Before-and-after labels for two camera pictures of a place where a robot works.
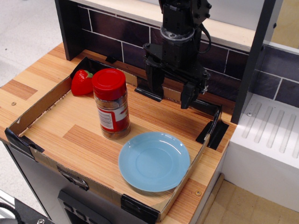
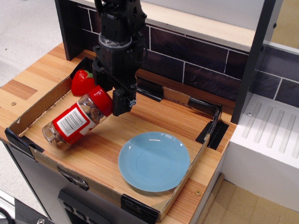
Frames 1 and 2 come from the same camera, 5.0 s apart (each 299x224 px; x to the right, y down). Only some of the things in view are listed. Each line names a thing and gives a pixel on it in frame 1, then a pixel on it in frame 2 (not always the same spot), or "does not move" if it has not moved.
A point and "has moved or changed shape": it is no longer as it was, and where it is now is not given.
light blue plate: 153,161 does not move
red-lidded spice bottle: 109,86 has moved or changed shape
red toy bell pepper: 81,82 does not move
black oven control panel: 89,207 does not move
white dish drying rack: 263,156 does not move
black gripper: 180,59 → 117,54
